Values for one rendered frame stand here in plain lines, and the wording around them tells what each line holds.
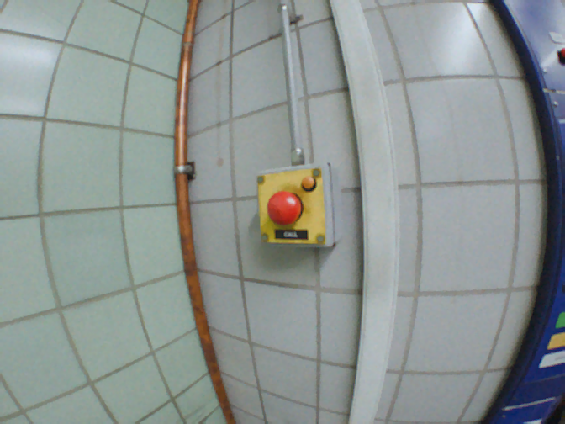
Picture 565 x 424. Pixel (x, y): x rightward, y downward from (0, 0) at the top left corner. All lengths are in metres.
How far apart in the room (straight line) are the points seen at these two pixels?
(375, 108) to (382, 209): 0.14
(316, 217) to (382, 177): 0.10
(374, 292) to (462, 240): 0.14
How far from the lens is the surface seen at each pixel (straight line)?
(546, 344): 0.46
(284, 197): 0.24
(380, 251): 0.30
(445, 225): 0.32
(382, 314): 0.34
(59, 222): 0.42
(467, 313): 0.38
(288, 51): 0.37
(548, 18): 0.51
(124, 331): 0.49
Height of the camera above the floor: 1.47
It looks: 3 degrees down
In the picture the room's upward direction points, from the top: 4 degrees counter-clockwise
